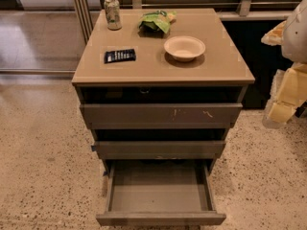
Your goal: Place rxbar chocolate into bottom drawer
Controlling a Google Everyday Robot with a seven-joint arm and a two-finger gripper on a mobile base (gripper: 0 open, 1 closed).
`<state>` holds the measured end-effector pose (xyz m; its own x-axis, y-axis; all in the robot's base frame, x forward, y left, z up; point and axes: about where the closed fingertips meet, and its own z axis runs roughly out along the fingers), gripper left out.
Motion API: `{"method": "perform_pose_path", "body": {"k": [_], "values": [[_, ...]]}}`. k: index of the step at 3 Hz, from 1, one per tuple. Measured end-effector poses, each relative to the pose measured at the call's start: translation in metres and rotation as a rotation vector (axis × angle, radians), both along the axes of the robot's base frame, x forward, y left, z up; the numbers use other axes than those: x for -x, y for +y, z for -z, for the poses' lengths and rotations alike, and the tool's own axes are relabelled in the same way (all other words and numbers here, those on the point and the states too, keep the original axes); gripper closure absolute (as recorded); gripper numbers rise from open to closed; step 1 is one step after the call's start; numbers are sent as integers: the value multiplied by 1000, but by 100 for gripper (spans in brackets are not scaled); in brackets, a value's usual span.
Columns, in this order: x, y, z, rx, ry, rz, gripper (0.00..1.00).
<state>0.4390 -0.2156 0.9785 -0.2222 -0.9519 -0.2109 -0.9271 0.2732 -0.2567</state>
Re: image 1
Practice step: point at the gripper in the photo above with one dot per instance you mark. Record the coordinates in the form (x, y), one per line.
(295, 35)

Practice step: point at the black rxbar chocolate bar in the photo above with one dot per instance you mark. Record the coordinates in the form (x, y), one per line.
(120, 56)

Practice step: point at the grey three-drawer cabinet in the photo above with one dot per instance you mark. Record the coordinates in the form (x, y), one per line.
(219, 76)

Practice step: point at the grey top drawer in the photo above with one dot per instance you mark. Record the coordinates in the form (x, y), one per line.
(160, 115)

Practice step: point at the grey open bottom drawer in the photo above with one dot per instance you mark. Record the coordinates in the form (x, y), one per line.
(159, 193)

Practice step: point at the beige paper bowl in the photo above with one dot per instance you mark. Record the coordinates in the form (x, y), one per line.
(184, 48)

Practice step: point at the green chip bag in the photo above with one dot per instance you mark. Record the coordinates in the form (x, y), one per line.
(157, 21)

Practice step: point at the silver green soda can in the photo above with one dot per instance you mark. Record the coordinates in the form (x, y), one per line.
(112, 11)

